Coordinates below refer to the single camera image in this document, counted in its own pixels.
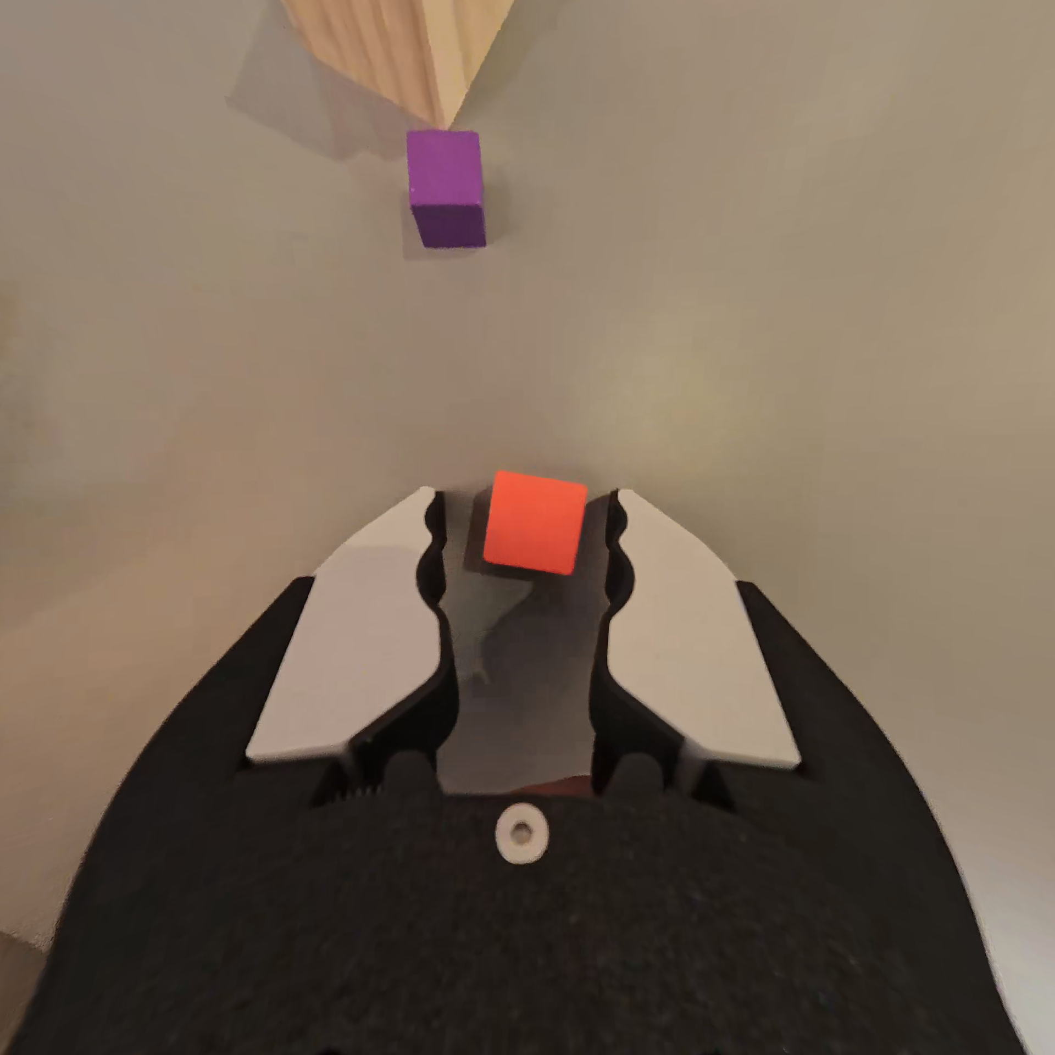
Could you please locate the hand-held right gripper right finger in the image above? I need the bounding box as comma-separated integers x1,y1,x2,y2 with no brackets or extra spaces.
591,488,802,776

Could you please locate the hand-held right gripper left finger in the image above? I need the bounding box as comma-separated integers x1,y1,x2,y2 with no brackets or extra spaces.
246,487,458,776

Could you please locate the red wooden cube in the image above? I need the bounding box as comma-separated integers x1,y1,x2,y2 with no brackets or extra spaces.
479,470,590,576

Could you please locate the purple wooden cube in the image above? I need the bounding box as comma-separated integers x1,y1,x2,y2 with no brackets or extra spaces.
408,131,489,250

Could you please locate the large wooden cube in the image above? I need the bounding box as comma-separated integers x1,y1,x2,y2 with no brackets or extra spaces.
277,1,517,128

